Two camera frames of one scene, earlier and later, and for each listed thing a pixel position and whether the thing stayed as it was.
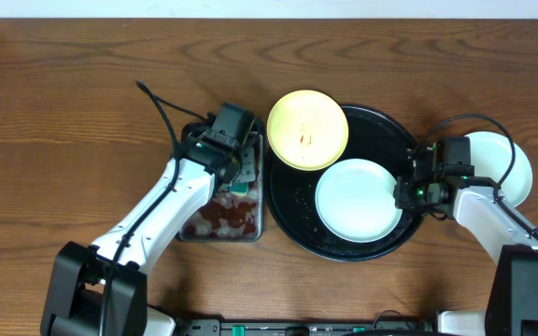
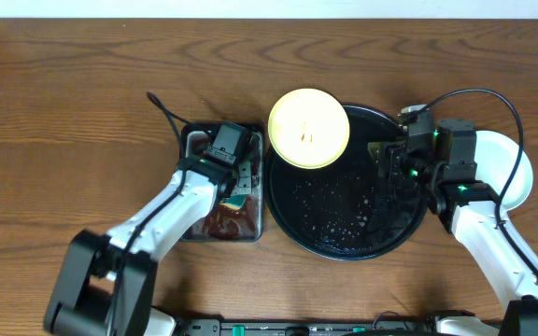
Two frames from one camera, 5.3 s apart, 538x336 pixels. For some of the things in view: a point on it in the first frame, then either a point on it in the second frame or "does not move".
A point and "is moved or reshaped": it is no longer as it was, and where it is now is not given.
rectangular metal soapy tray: [235, 212] does not move
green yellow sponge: [239, 188] is moved or reshaped
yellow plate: [307, 130] does not move
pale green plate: [490, 154] does not move
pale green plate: [356, 201] -> [411, 108]
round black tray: [290, 191] does not move
